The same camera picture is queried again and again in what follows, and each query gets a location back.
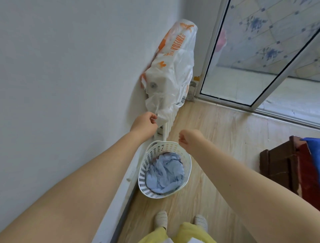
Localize dark brown wooden furniture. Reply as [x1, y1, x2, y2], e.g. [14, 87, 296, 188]
[259, 135, 320, 204]

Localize red cushion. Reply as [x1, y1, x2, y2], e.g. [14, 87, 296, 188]
[296, 142, 320, 204]

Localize person's right hand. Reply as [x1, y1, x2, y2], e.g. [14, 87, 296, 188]
[178, 129, 206, 151]

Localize person's left white slipper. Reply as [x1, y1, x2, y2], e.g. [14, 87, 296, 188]
[153, 211, 168, 230]

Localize person's yellow trousers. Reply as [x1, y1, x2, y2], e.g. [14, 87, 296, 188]
[138, 221, 211, 243]

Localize person's right white slipper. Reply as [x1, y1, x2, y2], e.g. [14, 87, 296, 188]
[193, 214, 208, 232]

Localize person's white slipper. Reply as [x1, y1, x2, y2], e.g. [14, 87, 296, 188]
[153, 211, 168, 230]
[193, 214, 208, 232]

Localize white radiator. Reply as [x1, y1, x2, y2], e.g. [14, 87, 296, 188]
[150, 96, 187, 144]

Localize person's right forearm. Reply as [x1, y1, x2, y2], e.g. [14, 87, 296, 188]
[190, 140, 320, 243]

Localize bright blue cloth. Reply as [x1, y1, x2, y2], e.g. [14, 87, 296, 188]
[300, 137, 320, 181]

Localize pink thing behind glass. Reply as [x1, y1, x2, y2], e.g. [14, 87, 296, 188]
[215, 27, 228, 53]

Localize light blue cloth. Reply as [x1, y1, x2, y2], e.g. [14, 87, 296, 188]
[145, 153, 186, 195]

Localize white orange plastic tissue pack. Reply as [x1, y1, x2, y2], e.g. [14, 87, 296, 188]
[140, 18, 198, 126]

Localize white perforated laundry basket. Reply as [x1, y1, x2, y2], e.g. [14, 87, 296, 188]
[138, 141, 192, 199]

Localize person's left hand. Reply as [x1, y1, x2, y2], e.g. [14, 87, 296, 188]
[130, 112, 159, 137]

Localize person's left forearm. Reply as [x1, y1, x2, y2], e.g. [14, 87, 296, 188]
[0, 130, 153, 243]

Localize white framed glass sliding door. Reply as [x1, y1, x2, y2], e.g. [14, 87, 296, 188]
[199, 0, 320, 129]

